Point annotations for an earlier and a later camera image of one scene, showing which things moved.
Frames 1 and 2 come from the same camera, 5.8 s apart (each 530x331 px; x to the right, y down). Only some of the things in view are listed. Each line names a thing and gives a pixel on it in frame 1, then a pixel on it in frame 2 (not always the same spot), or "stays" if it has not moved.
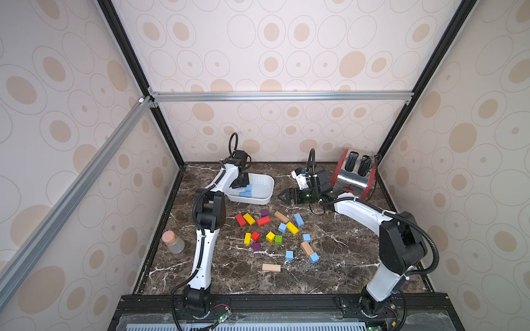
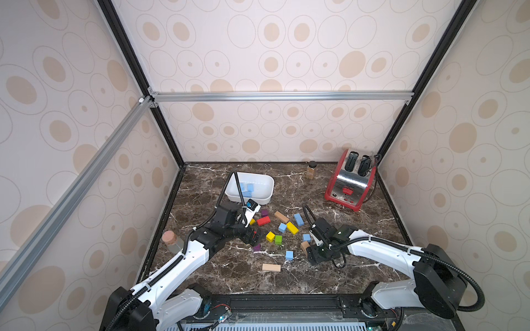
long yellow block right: x=292 y=227 stays
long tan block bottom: x=270 y=267 stays
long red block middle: x=263 y=221 stays
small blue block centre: x=282 y=227 stays
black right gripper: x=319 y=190 → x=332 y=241
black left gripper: x=245 y=182 → x=249 y=238
